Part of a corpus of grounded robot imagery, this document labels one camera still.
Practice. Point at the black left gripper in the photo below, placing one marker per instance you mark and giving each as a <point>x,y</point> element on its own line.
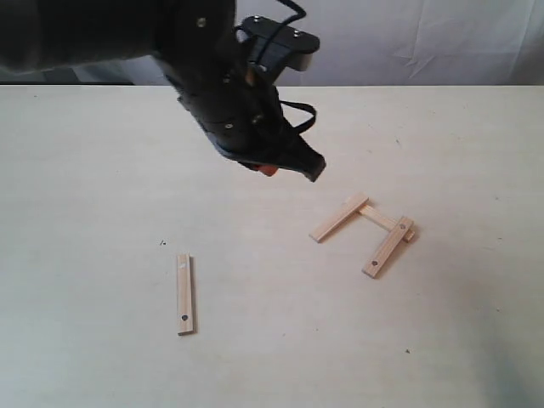
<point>234,105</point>

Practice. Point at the plain wooden stick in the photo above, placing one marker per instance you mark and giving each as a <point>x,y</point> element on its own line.
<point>339,217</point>
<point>383,221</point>

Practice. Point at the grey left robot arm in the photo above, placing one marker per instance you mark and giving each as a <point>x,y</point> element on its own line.
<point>42,35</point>

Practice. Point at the white backdrop cloth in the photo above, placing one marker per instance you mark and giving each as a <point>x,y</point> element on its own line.
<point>410,42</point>

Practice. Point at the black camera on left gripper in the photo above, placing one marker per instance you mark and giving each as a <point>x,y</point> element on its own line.
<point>271,48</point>

